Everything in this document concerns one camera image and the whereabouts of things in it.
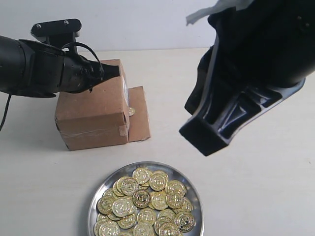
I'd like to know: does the gold coin beside box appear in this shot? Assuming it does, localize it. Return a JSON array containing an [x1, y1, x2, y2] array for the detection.
[[128, 107, 135, 117]]

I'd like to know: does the gold coin top of pile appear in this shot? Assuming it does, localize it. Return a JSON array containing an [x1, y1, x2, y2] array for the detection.
[[132, 168, 152, 184]]

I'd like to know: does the gold coin bottom centre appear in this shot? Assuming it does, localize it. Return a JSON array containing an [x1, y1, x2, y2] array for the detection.
[[133, 223, 154, 236]]

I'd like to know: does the gold coin lower left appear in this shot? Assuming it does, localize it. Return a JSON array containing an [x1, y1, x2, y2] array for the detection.
[[98, 221, 120, 236]]

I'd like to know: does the gold coin left centre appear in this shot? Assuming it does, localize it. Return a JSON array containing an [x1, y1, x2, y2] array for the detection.
[[112, 198, 133, 218]]

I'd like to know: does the gold coin right stack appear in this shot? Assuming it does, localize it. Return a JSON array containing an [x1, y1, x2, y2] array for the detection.
[[166, 190, 184, 209]]

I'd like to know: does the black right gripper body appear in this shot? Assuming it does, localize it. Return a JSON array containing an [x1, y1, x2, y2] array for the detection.
[[204, 0, 315, 88]]

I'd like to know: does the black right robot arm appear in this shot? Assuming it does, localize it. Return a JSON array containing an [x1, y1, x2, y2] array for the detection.
[[180, 0, 315, 156]]

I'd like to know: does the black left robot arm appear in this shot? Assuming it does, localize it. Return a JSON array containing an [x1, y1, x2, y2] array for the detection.
[[0, 36, 120, 98]]

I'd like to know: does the round steel plate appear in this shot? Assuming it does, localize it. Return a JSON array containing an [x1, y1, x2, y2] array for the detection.
[[87, 161, 204, 236]]

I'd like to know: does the cardboard box with slot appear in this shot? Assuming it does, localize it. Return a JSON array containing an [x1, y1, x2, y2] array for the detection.
[[55, 59, 151, 151]]

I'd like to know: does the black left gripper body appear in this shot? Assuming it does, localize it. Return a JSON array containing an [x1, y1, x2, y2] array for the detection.
[[18, 40, 103, 97]]

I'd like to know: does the gold coin middle right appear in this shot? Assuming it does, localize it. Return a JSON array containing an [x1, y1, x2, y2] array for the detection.
[[151, 191, 168, 210]]

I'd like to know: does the gold coin lower right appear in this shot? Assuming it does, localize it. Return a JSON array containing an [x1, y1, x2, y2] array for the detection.
[[174, 211, 195, 233]]

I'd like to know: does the gold coin upper left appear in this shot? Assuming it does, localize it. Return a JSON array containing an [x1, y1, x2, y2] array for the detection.
[[117, 177, 139, 196]]

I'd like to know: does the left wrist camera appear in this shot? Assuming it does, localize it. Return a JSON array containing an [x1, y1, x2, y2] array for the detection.
[[31, 18, 82, 48]]

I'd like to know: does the gold coin upper right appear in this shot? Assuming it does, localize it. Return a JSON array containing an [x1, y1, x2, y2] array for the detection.
[[149, 173, 167, 191]]

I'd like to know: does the gold coin left edge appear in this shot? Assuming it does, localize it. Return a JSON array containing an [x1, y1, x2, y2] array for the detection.
[[97, 195, 115, 215]]

